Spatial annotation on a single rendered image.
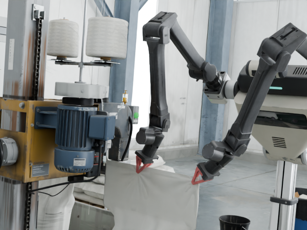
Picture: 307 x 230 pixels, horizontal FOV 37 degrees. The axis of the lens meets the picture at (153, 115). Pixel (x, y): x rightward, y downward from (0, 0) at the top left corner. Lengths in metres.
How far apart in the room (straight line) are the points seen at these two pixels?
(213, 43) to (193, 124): 1.92
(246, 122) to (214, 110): 8.99
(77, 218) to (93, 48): 1.23
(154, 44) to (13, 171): 0.74
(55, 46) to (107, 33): 0.29
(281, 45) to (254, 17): 9.17
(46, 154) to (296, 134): 1.07
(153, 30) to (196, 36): 8.57
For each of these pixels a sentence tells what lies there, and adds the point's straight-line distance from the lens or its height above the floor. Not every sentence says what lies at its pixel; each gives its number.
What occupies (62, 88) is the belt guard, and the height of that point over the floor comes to 1.39.
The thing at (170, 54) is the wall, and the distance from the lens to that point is 9.53.
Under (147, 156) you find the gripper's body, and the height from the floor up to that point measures 1.13.
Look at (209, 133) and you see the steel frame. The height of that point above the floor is 0.54.
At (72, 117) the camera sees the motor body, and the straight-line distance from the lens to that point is 1.72.
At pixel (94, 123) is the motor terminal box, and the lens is 1.71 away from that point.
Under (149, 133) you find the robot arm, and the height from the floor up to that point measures 1.24.
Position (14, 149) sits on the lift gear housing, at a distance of 1.83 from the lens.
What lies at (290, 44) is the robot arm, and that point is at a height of 1.59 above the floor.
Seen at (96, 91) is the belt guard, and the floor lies 1.39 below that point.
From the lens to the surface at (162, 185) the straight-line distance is 1.93.
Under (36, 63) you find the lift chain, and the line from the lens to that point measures 1.85.
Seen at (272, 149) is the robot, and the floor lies 1.18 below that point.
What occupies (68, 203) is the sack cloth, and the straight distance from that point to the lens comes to 2.36.
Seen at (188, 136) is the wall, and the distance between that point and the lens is 10.33.
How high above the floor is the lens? 1.41
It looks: 3 degrees down
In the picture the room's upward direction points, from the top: 4 degrees clockwise
